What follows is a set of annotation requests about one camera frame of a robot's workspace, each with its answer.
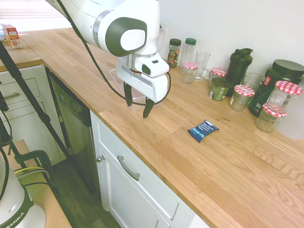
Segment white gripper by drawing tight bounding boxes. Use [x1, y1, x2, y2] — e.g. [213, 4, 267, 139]
[117, 58, 170, 119]

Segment dark blue protein bar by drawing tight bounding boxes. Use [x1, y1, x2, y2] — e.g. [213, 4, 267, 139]
[188, 119, 220, 143]

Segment clear plastic rectangular container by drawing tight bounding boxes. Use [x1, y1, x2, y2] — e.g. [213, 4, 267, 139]
[109, 68, 165, 113]

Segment glass jar red checked lid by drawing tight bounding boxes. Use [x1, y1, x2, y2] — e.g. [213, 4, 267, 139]
[255, 103, 287, 133]
[180, 61, 199, 84]
[229, 85, 255, 112]
[209, 67, 228, 88]

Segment spice jar with dark lid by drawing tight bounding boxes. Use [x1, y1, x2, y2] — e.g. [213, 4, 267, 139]
[167, 38, 182, 69]

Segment stainless steel dishwasher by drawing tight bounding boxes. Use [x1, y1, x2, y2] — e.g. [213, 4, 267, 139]
[46, 67, 101, 193]

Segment clear bottle with green lid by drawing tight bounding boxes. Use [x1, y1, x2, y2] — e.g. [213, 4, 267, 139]
[179, 38, 197, 72]

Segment tall clear glass mug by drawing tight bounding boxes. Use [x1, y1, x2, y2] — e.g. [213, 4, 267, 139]
[193, 51, 211, 82]

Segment small green plastic pot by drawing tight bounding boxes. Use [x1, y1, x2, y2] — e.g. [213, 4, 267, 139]
[209, 77, 232, 102]

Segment dark green shaker bottle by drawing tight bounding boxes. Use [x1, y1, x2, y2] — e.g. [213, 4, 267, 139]
[225, 48, 254, 97]

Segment white cabinet with drawers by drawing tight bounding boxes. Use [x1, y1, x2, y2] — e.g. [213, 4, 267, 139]
[0, 64, 67, 167]

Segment black metal clamp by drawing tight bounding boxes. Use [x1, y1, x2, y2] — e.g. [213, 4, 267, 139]
[23, 149, 53, 187]

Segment clear glass tumbler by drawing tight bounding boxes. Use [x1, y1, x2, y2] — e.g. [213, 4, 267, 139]
[242, 72, 263, 95]

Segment orange and white carton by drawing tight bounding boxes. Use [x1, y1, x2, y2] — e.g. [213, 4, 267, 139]
[1, 24, 19, 41]
[4, 38, 23, 50]

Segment white window blinds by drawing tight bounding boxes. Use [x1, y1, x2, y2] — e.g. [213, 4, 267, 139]
[0, 0, 71, 33]

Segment large jar red checked lid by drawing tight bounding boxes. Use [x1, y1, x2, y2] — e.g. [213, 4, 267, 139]
[266, 80, 304, 114]

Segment large black supplement tub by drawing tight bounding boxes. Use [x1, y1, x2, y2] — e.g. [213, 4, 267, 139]
[248, 59, 304, 118]

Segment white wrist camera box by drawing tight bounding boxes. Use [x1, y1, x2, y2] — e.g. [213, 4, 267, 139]
[134, 53, 171, 78]

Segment silver drawer handle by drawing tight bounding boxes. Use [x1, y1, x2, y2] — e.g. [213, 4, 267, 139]
[116, 155, 141, 181]

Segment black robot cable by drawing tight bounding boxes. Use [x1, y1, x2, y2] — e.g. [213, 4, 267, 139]
[56, 0, 172, 106]

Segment white drawer with metal handle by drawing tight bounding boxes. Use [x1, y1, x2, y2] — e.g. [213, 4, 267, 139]
[90, 110, 211, 228]

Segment black camera tripod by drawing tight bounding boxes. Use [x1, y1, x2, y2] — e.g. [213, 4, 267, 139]
[0, 40, 73, 171]

